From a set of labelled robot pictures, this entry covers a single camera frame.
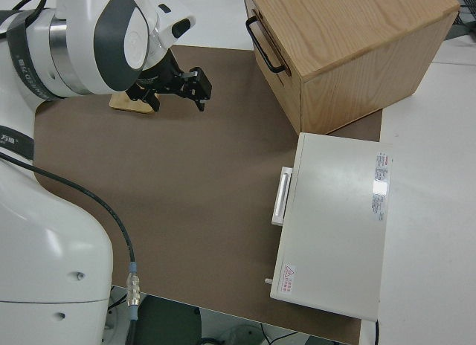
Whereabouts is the white toaster oven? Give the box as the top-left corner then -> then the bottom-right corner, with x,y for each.
264,132 -> 393,321

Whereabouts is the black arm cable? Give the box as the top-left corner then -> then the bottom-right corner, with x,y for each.
0,0 -> 141,345

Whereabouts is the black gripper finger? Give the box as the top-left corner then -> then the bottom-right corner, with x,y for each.
126,83 -> 161,114
181,65 -> 213,113

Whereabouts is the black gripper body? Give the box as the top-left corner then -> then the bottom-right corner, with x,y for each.
128,51 -> 187,100

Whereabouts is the wooden mug rack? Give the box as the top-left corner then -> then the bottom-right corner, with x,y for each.
109,91 -> 161,117

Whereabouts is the wooden box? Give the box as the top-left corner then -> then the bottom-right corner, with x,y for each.
242,0 -> 461,135

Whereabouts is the brown table mat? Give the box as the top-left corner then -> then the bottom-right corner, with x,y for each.
31,45 -> 384,345

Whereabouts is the black box handle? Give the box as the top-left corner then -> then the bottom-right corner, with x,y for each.
245,16 -> 287,74

